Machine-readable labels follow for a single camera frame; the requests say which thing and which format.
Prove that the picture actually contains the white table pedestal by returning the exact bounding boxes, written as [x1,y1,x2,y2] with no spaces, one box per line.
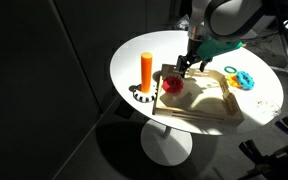
[140,119,194,167]

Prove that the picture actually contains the orange peg cylinder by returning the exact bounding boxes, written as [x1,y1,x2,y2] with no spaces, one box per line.
[140,51,154,94]

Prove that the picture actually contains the clear plastic dish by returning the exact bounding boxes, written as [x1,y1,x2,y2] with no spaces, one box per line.
[256,98,282,118]

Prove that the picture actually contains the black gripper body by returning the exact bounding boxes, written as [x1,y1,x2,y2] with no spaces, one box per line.
[185,37,204,66]

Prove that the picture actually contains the wooden tray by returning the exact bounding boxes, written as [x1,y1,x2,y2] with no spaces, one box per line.
[152,63,246,128]

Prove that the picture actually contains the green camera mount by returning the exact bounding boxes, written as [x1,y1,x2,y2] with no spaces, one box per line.
[196,35,244,62]

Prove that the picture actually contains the red-orange toy ring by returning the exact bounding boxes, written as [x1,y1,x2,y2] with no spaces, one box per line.
[162,75,185,95]

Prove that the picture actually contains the thin green ring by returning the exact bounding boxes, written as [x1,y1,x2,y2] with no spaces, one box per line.
[223,65,239,75]

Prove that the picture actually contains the black and white peg base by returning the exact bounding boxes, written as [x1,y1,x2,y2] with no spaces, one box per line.
[132,83,158,103]

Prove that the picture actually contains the blue studded toy ring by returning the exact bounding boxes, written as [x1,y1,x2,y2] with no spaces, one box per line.
[235,70,256,91]

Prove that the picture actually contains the yellow toy ring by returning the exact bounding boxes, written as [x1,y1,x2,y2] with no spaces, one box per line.
[225,73,243,90]

